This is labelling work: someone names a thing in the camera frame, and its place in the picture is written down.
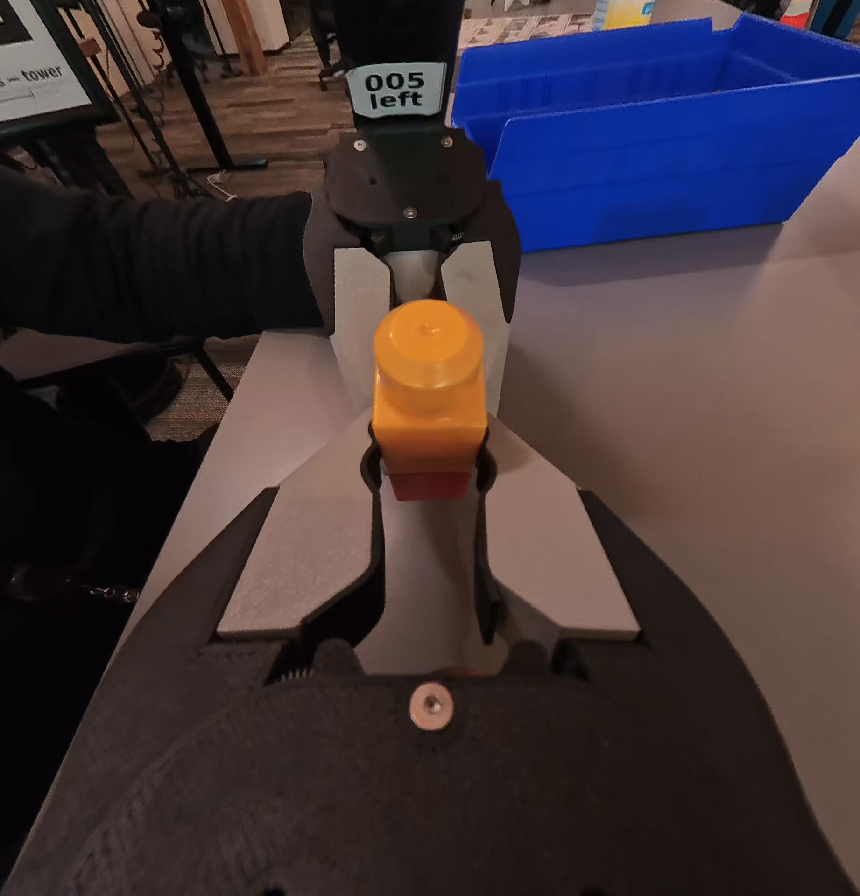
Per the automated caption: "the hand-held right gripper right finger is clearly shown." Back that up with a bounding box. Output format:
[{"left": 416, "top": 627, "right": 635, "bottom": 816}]
[{"left": 472, "top": 409, "right": 641, "bottom": 645}]

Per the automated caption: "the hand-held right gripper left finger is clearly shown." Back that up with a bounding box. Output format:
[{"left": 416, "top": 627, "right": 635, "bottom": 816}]
[{"left": 218, "top": 409, "right": 389, "bottom": 645}]

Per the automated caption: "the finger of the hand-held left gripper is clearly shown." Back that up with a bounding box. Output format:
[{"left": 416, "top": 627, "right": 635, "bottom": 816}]
[
  {"left": 332, "top": 245, "right": 406, "bottom": 417},
  {"left": 437, "top": 238, "right": 512, "bottom": 421}
]

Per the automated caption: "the yellow mega block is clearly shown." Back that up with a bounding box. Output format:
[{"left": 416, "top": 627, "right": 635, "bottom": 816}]
[{"left": 372, "top": 300, "right": 488, "bottom": 477}]

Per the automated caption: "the red mega block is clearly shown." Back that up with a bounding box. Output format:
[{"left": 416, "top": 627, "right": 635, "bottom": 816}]
[{"left": 387, "top": 469, "right": 477, "bottom": 504}]

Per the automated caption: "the blue plastic bin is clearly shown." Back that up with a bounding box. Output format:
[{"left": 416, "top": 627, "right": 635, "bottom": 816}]
[{"left": 451, "top": 14, "right": 860, "bottom": 253}]

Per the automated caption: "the person's left forearm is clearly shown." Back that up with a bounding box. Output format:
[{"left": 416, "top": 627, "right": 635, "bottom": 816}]
[{"left": 0, "top": 154, "right": 319, "bottom": 344}]

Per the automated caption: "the black standing desk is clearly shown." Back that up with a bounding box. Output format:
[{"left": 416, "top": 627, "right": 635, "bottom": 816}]
[{"left": 80, "top": 0, "right": 270, "bottom": 179}]

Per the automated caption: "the blue white wipes canister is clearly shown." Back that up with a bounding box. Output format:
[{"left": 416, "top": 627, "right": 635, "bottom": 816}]
[{"left": 592, "top": 0, "right": 658, "bottom": 32}]

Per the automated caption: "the framed marker sign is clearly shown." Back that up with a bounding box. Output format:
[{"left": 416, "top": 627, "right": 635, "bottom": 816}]
[{"left": 0, "top": 0, "right": 119, "bottom": 137}]

